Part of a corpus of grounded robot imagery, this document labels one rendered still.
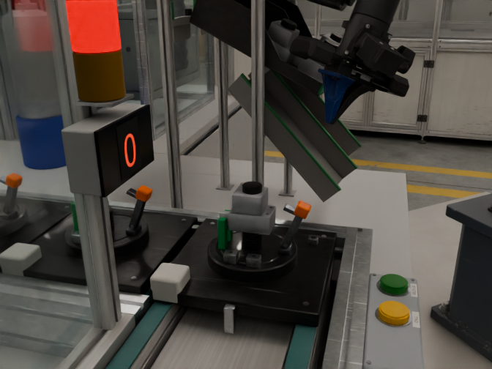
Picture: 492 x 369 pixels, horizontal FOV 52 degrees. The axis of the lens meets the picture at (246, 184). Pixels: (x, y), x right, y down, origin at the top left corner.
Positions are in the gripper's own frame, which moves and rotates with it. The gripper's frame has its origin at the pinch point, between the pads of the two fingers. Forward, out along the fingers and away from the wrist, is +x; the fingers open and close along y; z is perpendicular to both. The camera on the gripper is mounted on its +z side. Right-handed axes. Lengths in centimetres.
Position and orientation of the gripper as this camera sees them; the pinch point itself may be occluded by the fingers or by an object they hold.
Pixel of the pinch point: (337, 101)
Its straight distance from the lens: 76.9
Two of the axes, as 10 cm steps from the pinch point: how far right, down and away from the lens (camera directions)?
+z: 4.0, 3.4, -8.5
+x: -3.4, 9.2, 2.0
